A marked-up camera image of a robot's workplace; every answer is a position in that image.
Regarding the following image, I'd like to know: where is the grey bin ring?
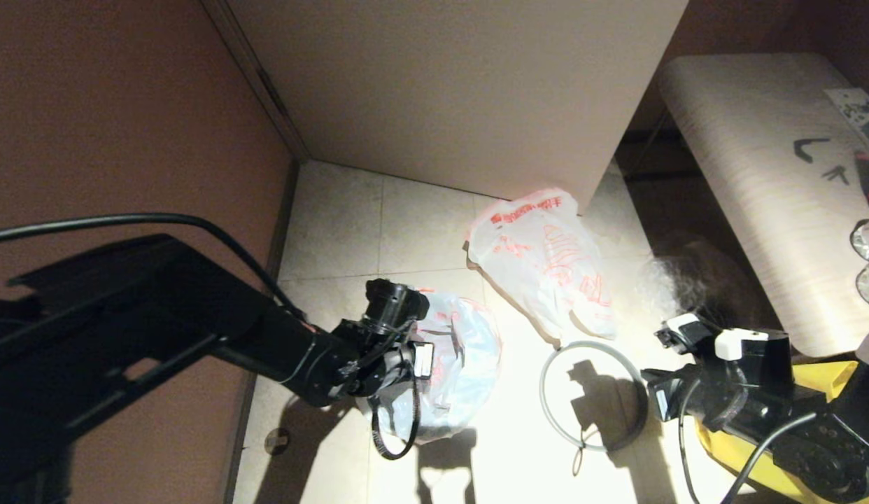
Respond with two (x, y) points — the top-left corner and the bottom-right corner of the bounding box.
(539, 340), (649, 453)

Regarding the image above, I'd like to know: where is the yellow plastic bag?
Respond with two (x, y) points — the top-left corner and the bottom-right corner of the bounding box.
(695, 360), (869, 504)

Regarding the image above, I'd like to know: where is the crumpled clear plastic bag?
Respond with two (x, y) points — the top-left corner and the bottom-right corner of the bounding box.
(637, 234), (757, 330)

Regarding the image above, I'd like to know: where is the dark baseboard strip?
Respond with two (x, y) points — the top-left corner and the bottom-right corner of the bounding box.
(220, 160), (301, 504)

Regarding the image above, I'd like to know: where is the white wood-grain table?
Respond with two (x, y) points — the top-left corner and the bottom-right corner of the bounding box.
(658, 55), (869, 359)

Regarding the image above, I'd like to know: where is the black metal table leg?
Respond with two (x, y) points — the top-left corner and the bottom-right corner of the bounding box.
(622, 112), (687, 188)

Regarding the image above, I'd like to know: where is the printed paper sheet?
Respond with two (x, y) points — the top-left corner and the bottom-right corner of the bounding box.
(826, 88), (869, 150)

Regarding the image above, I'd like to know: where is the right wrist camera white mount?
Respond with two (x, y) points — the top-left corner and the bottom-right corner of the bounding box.
(655, 313), (770, 362)

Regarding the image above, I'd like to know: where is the black left wrist camera cable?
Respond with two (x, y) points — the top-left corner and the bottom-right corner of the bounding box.
(370, 350), (421, 461)

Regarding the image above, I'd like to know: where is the black angle bracket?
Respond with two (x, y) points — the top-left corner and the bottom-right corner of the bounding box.
(794, 139), (833, 165)

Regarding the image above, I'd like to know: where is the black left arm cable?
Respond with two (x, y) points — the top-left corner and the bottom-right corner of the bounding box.
(0, 213), (306, 323)

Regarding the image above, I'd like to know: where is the dark door frame strip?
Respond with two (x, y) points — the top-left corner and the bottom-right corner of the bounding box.
(200, 0), (311, 164)

